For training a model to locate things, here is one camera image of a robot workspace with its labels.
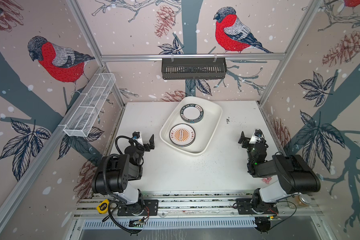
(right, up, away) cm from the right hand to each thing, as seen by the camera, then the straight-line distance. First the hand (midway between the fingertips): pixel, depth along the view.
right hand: (251, 134), depth 89 cm
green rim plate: (-35, +13, +23) cm, 44 cm away
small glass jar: (+14, -27, -22) cm, 37 cm away
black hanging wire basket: (-34, +45, +15) cm, 58 cm away
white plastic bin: (-26, +1, +13) cm, 29 cm away
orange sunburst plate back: (-42, -2, +11) cm, 44 cm away
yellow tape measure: (-82, -34, -16) cm, 90 cm away
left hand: (-65, 0, -1) cm, 65 cm away
